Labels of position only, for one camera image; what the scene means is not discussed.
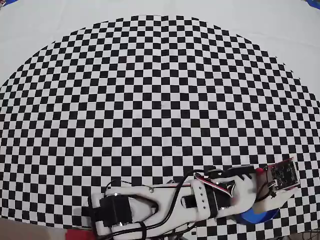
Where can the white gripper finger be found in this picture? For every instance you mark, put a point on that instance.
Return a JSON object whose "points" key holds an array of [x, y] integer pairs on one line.
{"points": [[287, 195]]}

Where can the blue round box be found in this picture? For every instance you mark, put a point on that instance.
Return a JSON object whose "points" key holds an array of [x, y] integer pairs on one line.
{"points": [[255, 217]]}

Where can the red flat object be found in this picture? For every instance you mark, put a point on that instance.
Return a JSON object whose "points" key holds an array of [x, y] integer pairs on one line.
{"points": [[80, 235]]}

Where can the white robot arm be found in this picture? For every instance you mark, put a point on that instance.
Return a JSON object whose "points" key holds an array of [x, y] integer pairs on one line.
{"points": [[140, 192]]}

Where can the black white checkered mat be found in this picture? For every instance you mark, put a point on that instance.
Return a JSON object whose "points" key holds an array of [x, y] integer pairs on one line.
{"points": [[75, 100]]}

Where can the gripper camera circuit board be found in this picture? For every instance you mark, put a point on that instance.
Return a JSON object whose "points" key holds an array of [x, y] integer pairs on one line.
{"points": [[283, 173]]}

